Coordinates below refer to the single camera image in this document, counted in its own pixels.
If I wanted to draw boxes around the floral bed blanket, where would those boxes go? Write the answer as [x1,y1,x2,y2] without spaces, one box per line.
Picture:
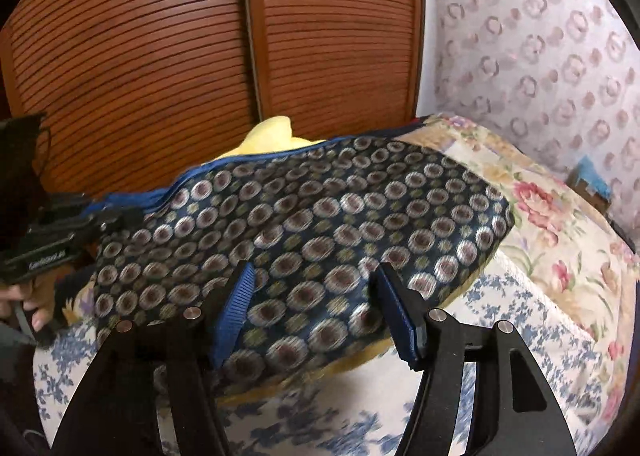
[395,113,640,437]

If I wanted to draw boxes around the navy ring-patterned garment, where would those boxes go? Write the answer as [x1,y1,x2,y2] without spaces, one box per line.
[87,136,516,382]

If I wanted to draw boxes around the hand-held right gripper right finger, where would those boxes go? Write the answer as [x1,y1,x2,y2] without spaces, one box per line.
[374,263,578,456]

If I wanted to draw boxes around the yellow plush toy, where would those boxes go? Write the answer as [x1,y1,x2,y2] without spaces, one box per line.
[217,116,328,159]

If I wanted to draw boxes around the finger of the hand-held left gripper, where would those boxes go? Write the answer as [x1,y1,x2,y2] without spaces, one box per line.
[85,209,144,238]

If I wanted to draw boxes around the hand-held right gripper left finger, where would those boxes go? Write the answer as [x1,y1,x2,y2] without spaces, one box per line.
[52,260,258,456]

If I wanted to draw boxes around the blue floral bedsheet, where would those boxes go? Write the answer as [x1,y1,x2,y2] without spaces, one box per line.
[30,271,606,456]

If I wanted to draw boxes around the wooden louvred wardrobe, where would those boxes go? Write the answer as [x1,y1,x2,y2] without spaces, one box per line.
[0,0,426,197]

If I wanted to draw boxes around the person's left hand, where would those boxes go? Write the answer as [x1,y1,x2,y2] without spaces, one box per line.
[0,281,67,338]

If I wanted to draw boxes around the ring-print sheer curtain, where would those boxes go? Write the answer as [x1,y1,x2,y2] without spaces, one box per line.
[425,0,640,197]

